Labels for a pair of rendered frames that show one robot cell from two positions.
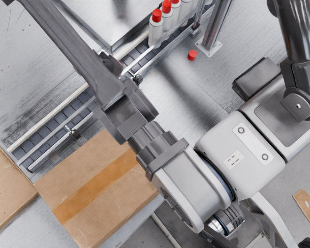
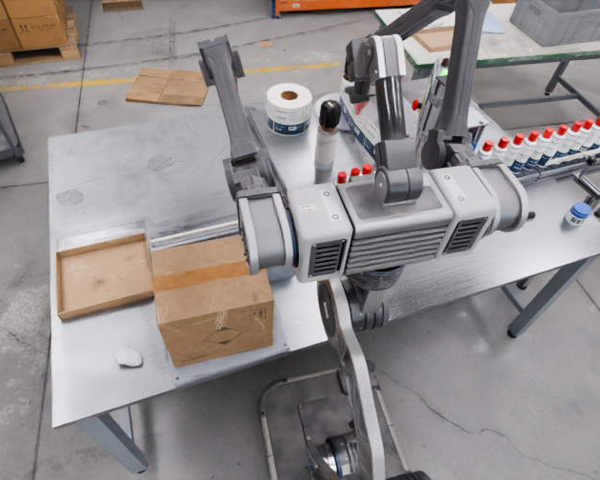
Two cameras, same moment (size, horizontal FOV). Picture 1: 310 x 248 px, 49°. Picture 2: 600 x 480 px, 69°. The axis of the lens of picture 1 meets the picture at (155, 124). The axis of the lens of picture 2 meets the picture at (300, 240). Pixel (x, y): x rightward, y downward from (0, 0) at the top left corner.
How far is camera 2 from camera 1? 53 cm
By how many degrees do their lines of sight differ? 25
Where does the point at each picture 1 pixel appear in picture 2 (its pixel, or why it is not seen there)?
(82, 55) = (235, 117)
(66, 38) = (230, 101)
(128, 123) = (243, 173)
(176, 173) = (256, 208)
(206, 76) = not seen: hidden behind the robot
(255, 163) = (324, 217)
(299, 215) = not seen: outside the picture
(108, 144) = (236, 248)
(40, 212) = (145, 312)
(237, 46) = not seen: hidden behind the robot
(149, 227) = (255, 450)
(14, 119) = (172, 228)
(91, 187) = (199, 274)
